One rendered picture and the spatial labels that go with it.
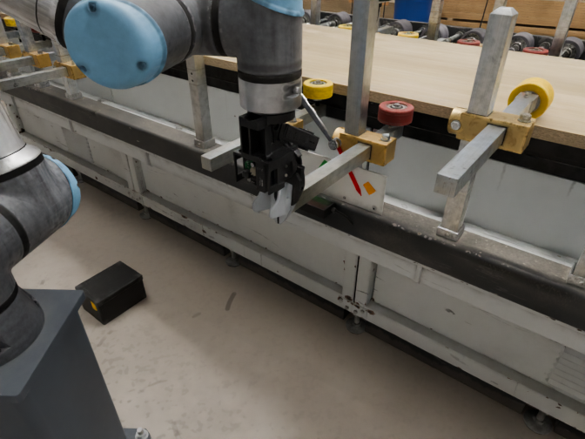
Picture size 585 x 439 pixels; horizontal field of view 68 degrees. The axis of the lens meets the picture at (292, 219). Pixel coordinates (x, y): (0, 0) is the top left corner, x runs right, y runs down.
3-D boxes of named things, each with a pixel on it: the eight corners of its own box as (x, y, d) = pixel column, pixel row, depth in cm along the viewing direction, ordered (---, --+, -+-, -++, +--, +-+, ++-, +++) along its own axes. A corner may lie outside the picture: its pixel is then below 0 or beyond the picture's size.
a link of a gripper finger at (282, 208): (261, 235, 73) (259, 187, 68) (283, 219, 77) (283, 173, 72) (276, 242, 71) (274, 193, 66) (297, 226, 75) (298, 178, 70)
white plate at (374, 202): (380, 215, 98) (386, 177, 93) (291, 182, 112) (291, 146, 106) (381, 214, 99) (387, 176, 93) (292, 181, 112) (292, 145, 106)
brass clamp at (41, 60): (38, 69, 170) (34, 55, 167) (22, 64, 176) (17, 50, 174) (54, 65, 174) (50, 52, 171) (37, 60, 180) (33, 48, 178)
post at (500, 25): (450, 255, 93) (514, 10, 66) (434, 249, 95) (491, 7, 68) (456, 247, 95) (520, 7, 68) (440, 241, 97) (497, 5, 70)
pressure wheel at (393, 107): (398, 159, 101) (405, 111, 94) (367, 151, 105) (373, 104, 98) (413, 148, 106) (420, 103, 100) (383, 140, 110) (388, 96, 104)
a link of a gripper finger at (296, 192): (276, 200, 73) (274, 153, 68) (282, 196, 74) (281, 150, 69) (298, 209, 71) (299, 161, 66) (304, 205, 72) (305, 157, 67)
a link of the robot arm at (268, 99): (266, 64, 66) (318, 74, 61) (267, 95, 69) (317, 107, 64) (224, 76, 60) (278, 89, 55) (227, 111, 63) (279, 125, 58)
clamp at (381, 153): (383, 167, 92) (386, 145, 90) (330, 151, 99) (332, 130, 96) (395, 158, 96) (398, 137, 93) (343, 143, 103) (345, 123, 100)
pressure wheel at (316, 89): (334, 126, 118) (336, 84, 112) (305, 128, 117) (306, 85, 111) (326, 116, 125) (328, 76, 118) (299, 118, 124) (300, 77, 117)
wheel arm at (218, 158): (212, 175, 92) (211, 158, 90) (201, 171, 94) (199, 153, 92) (326, 118, 121) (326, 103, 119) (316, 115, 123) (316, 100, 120)
